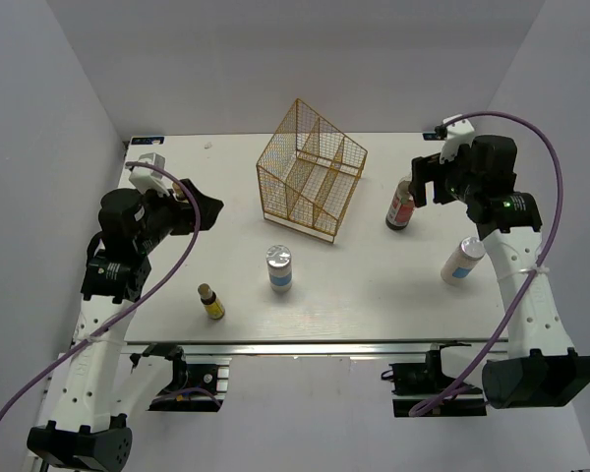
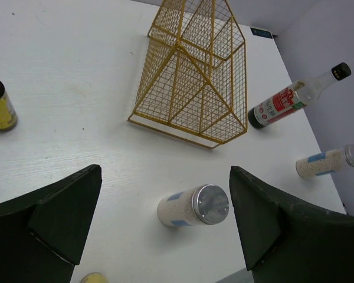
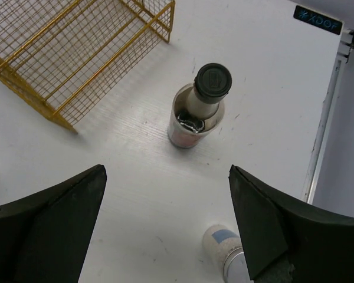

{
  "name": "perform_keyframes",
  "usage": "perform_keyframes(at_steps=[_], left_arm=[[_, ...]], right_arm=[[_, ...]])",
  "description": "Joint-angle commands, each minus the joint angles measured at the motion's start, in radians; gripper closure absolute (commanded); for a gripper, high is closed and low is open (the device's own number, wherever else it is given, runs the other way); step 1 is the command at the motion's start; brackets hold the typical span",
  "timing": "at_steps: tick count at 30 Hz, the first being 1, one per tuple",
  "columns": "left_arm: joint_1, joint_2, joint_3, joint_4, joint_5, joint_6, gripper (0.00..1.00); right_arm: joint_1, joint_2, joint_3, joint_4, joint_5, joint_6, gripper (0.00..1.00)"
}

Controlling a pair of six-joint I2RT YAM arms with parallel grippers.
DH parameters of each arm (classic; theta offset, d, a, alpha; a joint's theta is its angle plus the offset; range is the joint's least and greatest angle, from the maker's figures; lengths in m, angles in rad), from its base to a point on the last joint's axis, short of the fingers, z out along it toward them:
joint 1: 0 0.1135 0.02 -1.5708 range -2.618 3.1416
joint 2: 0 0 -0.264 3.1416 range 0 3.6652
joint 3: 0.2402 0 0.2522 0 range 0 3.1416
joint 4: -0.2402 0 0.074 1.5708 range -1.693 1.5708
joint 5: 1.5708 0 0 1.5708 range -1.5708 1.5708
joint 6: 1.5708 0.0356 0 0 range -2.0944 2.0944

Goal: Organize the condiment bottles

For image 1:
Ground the dark sauce bottle red label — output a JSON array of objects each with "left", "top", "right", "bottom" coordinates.
[{"left": 385, "top": 176, "right": 415, "bottom": 231}]

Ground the blue corner label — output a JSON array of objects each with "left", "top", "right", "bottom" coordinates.
[
  {"left": 422, "top": 132, "right": 441, "bottom": 141},
  {"left": 130, "top": 136, "right": 164, "bottom": 146}
]

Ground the white granule jar blue label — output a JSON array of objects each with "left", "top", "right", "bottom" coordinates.
[{"left": 265, "top": 245, "right": 292, "bottom": 292}]

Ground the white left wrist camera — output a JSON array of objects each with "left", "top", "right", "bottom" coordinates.
[{"left": 129, "top": 152, "right": 168, "bottom": 196}]

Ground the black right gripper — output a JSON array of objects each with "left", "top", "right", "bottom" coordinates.
[{"left": 407, "top": 141, "right": 481, "bottom": 207}]

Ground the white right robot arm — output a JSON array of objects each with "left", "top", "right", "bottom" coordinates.
[{"left": 410, "top": 135, "right": 590, "bottom": 409}]

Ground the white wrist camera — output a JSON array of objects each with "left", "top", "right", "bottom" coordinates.
[
  {"left": 129, "top": 152, "right": 168, "bottom": 196},
  {"left": 434, "top": 114, "right": 476, "bottom": 164}
]

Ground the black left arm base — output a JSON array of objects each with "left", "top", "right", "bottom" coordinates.
[{"left": 128, "top": 343, "right": 224, "bottom": 412}]

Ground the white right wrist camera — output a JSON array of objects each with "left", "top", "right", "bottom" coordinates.
[{"left": 434, "top": 114, "right": 476, "bottom": 164}]

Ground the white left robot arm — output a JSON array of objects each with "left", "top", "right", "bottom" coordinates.
[{"left": 27, "top": 179, "right": 224, "bottom": 471}]

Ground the small yellow label bottle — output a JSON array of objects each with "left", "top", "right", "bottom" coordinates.
[{"left": 198, "top": 283, "right": 225, "bottom": 320}]

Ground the gold wire mesh rack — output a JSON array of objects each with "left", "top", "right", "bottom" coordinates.
[{"left": 256, "top": 98, "right": 368, "bottom": 243}]

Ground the blue corner label left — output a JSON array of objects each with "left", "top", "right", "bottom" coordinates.
[{"left": 130, "top": 136, "right": 164, "bottom": 146}]

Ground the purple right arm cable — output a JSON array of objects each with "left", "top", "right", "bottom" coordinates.
[{"left": 408, "top": 110, "right": 563, "bottom": 418}]

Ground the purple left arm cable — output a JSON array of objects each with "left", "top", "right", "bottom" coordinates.
[{"left": 0, "top": 160, "right": 202, "bottom": 472}]

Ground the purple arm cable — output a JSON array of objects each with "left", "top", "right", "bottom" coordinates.
[
  {"left": 408, "top": 110, "right": 563, "bottom": 418},
  {"left": 0, "top": 160, "right": 202, "bottom": 472}
]

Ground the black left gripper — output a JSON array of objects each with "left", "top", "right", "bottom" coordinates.
[{"left": 134, "top": 179, "right": 222, "bottom": 254}]

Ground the blue corner label right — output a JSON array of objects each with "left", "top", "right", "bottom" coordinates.
[{"left": 422, "top": 132, "right": 441, "bottom": 141}]

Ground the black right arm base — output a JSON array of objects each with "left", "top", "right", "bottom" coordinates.
[{"left": 381, "top": 347, "right": 487, "bottom": 418}]

